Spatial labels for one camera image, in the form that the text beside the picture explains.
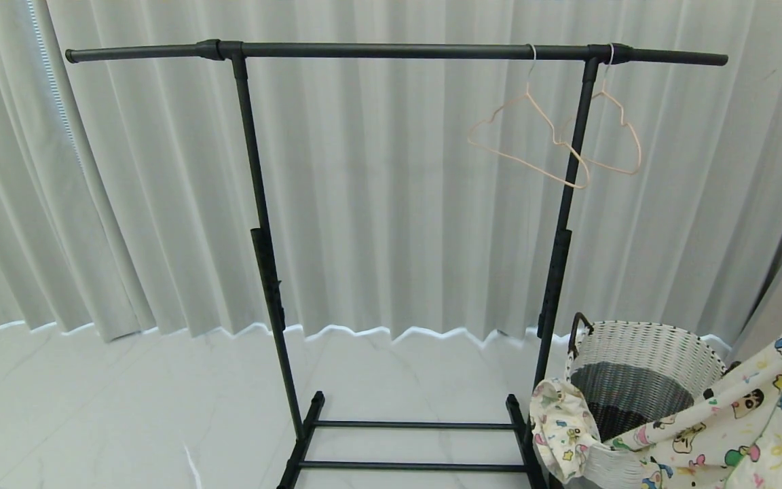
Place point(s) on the cream printed garment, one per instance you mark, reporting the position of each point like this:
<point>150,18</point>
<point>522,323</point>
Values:
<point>564,421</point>
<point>737,414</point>

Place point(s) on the pink clothes hanger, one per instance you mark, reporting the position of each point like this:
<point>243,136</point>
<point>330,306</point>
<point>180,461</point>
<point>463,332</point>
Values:
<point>609,68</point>
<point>531,68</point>

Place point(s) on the white curtain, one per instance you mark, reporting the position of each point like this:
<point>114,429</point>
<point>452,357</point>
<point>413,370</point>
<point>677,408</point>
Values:
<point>398,204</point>

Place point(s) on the white laundry basket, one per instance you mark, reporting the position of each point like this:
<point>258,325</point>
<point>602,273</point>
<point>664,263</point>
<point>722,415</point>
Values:
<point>642,353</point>

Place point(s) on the black clothes rack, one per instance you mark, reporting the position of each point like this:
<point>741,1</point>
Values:
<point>398,50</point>

